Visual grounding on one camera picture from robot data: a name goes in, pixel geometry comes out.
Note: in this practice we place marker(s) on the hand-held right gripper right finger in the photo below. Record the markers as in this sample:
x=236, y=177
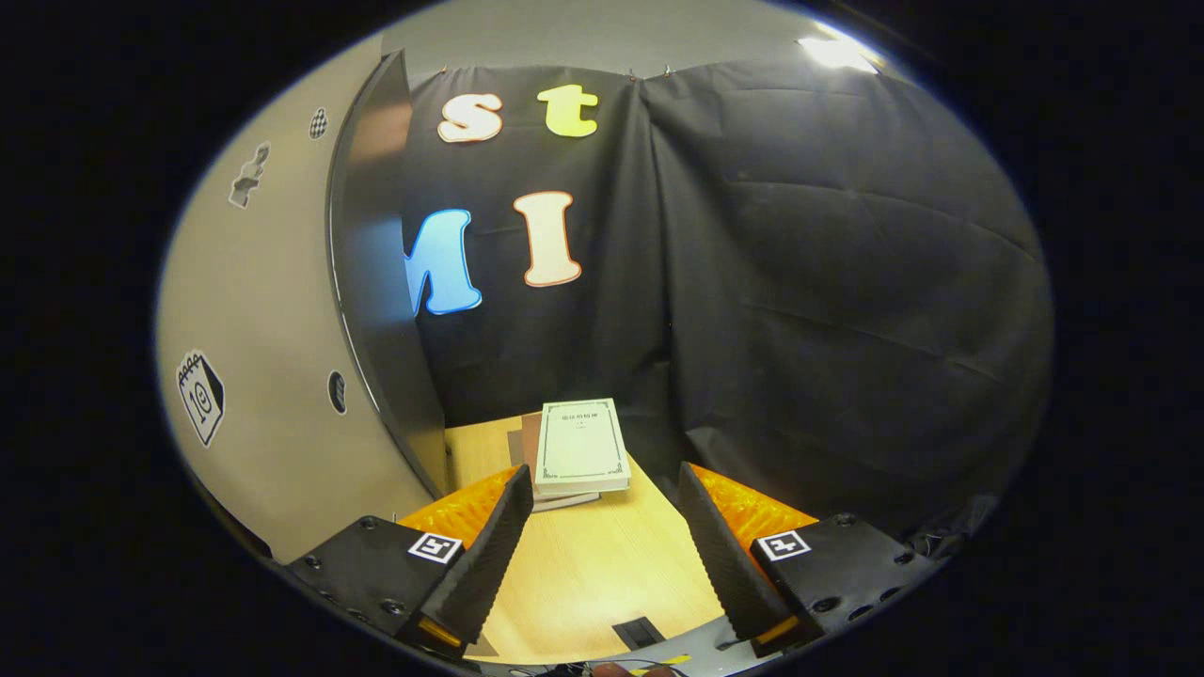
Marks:
x=724, y=564

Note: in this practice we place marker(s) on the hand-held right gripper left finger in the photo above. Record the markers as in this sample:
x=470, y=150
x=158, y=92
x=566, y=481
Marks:
x=484, y=564

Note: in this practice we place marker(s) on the beige cabinet door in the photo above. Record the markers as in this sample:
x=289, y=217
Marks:
x=273, y=329

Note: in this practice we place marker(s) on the dark grey cabinet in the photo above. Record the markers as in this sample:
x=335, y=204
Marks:
x=376, y=235

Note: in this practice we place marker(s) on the small black rectangular object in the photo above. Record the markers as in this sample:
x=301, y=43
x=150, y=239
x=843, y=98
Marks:
x=636, y=634

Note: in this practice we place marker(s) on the brown book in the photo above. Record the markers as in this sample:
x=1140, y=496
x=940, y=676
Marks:
x=527, y=451

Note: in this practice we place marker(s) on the pale green book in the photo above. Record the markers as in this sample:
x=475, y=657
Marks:
x=583, y=442

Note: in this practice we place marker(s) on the black backdrop cloth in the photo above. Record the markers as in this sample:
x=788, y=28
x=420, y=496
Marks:
x=800, y=282

